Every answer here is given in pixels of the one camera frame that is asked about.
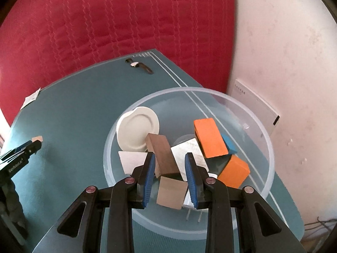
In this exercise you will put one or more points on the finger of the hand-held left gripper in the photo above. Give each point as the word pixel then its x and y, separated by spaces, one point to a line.
pixel 33 146
pixel 17 149

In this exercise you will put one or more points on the zebra striped triangular block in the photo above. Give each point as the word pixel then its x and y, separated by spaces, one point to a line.
pixel 181 150

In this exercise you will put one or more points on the plain orange block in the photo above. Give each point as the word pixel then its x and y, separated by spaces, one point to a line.
pixel 210 137

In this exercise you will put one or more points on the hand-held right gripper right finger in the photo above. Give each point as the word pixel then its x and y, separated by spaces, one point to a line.
pixel 191 181

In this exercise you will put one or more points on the clear plastic container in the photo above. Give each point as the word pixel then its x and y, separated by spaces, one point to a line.
pixel 158 224

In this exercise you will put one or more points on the white round plastic dish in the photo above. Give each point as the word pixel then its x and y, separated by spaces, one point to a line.
pixel 137 129

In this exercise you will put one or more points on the red quilted blanket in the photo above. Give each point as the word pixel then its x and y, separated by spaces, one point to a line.
pixel 105 26

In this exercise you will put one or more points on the orange tiger striped block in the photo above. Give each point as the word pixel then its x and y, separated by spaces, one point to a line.
pixel 234 171

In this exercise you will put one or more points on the white charger plug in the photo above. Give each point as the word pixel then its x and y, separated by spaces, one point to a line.
pixel 188 203

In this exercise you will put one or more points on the white paper slip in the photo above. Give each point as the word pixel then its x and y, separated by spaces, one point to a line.
pixel 30 98

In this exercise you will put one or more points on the blue block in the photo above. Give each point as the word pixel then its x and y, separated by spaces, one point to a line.
pixel 230 143

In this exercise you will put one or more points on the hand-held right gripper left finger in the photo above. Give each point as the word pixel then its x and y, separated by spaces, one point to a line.
pixel 150 179

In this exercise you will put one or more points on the person's left hand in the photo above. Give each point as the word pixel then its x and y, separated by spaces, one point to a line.
pixel 13 203

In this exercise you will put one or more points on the brown wooden block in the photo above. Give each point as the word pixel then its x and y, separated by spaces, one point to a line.
pixel 37 138
pixel 163 152
pixel 171 192

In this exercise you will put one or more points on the white wall box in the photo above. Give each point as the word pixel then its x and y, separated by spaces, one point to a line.
pixel 250 105

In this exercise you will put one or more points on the plain white block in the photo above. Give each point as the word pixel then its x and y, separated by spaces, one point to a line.
pixel 131 160

